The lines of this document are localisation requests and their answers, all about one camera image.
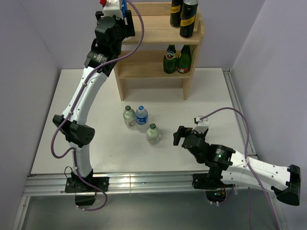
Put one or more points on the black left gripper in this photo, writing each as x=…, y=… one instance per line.
x=130, y=24

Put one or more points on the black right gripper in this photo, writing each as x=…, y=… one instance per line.
x=180, y=135

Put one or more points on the clear water bottle blue label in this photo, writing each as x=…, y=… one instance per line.
x=123, y=7

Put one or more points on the black can yellow label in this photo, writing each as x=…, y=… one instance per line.
x=175, y=14

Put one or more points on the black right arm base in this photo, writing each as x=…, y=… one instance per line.
x=216, y=192

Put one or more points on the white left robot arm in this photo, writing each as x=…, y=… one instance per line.
x=103, y=56

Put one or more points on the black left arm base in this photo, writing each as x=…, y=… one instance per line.
x=85, y=195

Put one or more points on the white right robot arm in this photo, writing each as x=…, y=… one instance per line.
x=228, y=166

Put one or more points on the wooden shelf unit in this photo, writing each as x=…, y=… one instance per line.
x=156, y=36

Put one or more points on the clear glass bottle green cap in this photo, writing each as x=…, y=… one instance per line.
x=152, y=134

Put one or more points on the rear water bottle blue label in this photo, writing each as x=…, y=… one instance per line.
x=141, y=116

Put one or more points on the rear glass bottle green cap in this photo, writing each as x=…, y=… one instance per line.
x=129, y=116

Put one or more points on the green glass bottle red label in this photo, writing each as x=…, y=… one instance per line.
x=170, y=60

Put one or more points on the dark green bottle yellow label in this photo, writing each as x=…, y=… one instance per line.
x=184, y=60

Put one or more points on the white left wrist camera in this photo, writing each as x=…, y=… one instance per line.
x=112, y=8

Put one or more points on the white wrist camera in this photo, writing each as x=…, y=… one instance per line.
x=201, y=125
x=112, y=8

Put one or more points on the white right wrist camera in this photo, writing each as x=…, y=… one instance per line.
x=201, y=125

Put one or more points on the aluminium rail frame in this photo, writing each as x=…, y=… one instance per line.
x=150, y=186

